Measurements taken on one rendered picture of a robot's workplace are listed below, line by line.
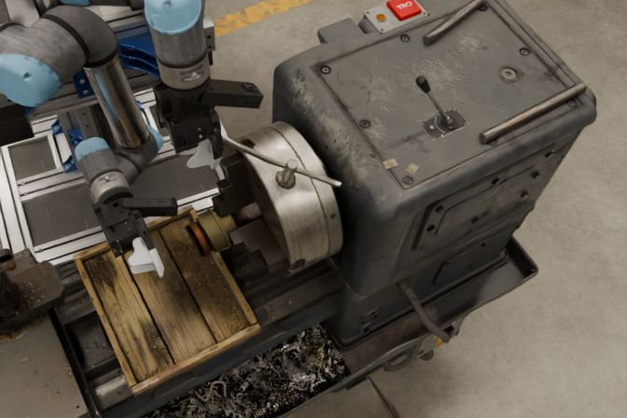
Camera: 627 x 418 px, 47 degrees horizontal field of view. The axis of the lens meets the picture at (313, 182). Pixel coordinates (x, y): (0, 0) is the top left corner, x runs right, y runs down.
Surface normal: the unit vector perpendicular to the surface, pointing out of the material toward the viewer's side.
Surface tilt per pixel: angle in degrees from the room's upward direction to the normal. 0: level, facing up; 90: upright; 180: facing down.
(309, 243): 68
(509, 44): 0
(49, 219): 0
